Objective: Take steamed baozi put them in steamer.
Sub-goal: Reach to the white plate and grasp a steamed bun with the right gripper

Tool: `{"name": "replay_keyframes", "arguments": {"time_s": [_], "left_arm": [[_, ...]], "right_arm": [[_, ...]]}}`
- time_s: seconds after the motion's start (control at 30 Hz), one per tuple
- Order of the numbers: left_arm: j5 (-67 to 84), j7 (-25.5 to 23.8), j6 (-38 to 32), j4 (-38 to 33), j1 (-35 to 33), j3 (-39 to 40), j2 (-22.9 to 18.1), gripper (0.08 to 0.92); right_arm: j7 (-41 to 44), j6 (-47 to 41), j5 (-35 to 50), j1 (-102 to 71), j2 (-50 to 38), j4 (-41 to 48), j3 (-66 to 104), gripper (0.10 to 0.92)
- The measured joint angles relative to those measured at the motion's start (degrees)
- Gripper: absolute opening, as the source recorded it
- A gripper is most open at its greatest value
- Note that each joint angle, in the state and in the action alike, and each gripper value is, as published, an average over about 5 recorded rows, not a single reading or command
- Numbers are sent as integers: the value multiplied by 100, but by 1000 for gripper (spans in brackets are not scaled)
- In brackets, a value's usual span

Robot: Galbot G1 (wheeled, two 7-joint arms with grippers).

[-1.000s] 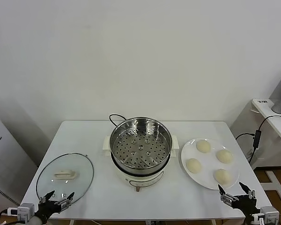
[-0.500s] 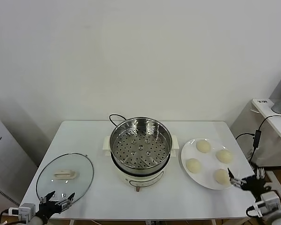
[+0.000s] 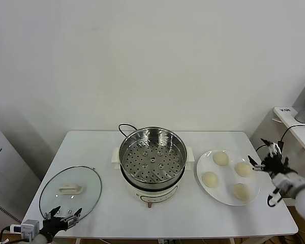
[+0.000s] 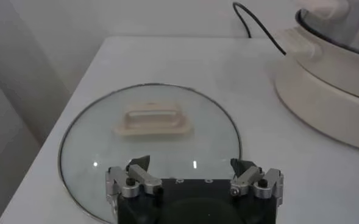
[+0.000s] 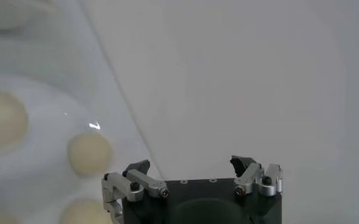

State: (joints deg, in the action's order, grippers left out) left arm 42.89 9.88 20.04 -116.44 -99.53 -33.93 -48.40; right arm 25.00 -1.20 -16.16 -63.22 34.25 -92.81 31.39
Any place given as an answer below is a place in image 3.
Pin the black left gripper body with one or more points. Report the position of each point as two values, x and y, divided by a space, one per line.
53 226

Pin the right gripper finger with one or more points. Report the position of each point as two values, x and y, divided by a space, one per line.
255 166
272 150

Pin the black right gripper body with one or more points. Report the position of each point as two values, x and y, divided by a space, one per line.
273 165

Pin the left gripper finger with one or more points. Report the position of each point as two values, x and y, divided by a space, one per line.
52 214
72 220

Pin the white steamed baozi bun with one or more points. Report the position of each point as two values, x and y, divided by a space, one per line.
220 158
210 179
243 169
242 191

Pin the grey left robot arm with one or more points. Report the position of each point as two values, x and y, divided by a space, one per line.
40 240

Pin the stainless steel steamer basket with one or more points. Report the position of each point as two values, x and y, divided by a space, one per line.
152 134

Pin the white round plate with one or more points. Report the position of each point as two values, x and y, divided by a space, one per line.
226 175

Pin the white side desk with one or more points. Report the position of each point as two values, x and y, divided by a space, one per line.
302 137

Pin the grey monitor stand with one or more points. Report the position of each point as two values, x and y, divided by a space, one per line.
303 116

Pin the grey white cabinet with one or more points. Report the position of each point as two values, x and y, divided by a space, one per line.
5 165

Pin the cream electric cooker base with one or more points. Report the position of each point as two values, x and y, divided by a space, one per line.
152 195

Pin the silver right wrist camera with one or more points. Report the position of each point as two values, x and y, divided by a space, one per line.
279 181

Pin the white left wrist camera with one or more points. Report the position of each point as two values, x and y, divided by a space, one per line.
30 228

